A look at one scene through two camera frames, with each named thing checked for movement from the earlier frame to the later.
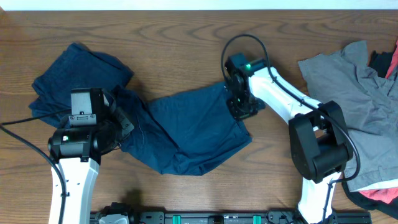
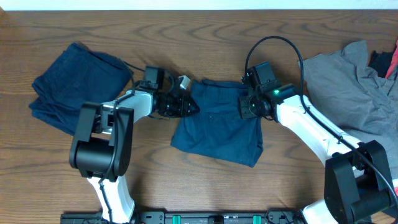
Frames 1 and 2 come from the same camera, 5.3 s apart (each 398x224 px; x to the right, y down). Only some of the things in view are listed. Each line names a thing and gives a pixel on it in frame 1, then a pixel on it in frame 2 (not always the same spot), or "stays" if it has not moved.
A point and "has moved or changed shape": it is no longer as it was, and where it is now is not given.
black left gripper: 127,125 → 183,102
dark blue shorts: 183,134 has moved or changed shape
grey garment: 369,102 stays
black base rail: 204,217 stays
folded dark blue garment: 78,67 stays
